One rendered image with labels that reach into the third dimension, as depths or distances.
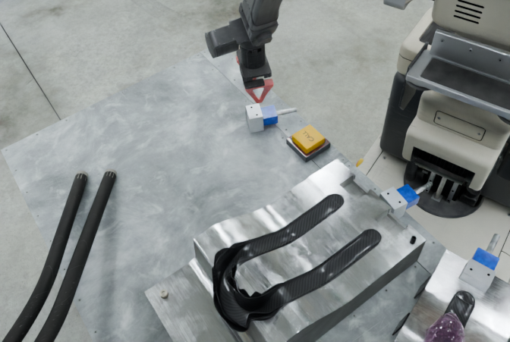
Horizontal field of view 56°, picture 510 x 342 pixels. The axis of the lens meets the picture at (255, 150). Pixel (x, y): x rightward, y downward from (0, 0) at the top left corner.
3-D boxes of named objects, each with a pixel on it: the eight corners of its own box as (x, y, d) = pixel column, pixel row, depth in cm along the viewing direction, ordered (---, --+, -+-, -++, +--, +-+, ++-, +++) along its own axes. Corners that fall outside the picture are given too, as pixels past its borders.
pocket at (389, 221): (388, 216, 102) (391, 207, 99) (407, 233, 99) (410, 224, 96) (372, 227, 100) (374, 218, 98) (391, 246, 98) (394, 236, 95)
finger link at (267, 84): (247, 111, 115) (244, 83, 108) (241, 91, 119) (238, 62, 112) (275, 106, 116) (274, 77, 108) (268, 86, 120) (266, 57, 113)
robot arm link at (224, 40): (275, 36, 96) (259, -4, 97) (221, 52, 94) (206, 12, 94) (263, 54, 108) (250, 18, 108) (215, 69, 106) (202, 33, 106)
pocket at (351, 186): (353, 183, 108) (354, 174, 105) (369, 199, 105) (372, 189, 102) (338, 193, 106) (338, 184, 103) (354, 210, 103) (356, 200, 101)
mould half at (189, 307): (335, 180, 115) (338, 145, 104) (417, 260, 101) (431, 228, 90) (151, 303, 99) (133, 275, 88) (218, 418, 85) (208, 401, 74)
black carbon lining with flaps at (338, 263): (334, 194, 104) (337, 168, 97) (388, 247, 96) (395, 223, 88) (198, 286, 93) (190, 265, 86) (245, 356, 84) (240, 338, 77)
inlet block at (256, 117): (294, 110, 130) (294, 95, 126) (298, 123, 127) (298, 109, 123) (247, 119, 129) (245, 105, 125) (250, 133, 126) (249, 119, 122)
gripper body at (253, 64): (244, 83, 109) (242, 58, 104) (236, 55, 116) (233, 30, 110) (272, 78, 110) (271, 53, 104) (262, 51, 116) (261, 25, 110)
